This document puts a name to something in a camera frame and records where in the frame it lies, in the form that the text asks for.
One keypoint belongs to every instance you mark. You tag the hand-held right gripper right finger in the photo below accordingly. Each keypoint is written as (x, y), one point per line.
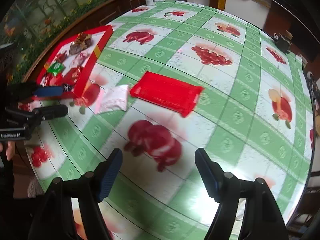
(207, 172)

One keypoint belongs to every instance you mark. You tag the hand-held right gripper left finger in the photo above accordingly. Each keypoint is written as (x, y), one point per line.
(111, 172)

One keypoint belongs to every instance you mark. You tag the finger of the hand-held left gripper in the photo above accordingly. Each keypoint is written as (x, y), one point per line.
(47, 91)
(53, 112)

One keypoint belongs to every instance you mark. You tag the large red snack packet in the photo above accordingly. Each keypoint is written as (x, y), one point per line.
(52, 78)

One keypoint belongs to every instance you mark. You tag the black snack packet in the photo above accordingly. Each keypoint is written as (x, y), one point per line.
(68, 88)

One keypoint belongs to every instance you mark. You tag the green snack packet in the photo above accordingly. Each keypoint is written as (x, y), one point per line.
(56, 68)

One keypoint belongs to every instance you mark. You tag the red flower-print snack packet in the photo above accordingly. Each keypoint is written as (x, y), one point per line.
(73, 75)

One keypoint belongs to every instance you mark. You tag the red white patterned snack packet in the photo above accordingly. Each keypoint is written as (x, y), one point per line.
(60, 57)

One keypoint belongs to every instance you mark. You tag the pink white snack packet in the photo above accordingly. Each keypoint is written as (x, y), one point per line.
(81, 58)

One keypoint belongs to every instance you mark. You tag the plain white snack packet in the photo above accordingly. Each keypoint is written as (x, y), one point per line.
(113, 100)

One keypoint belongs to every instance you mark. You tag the dark brown gold snack packet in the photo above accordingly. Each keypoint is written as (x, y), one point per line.
(85, 40)

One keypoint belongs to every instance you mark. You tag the red cardboard box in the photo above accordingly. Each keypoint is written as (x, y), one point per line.
(100, 45)

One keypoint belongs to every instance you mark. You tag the red gold-print snack packet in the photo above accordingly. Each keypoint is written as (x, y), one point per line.
(165, 92)

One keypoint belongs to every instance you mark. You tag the person's left hand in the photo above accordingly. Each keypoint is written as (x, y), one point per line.
(10, 151)

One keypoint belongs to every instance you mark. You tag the green fruit-print tablecloth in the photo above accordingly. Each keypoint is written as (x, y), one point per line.
(225, 92)

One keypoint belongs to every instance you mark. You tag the small dark glass bottle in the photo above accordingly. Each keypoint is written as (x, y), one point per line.
(282, 42)

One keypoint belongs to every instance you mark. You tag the wooden television stand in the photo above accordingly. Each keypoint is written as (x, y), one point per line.
(307, 47)

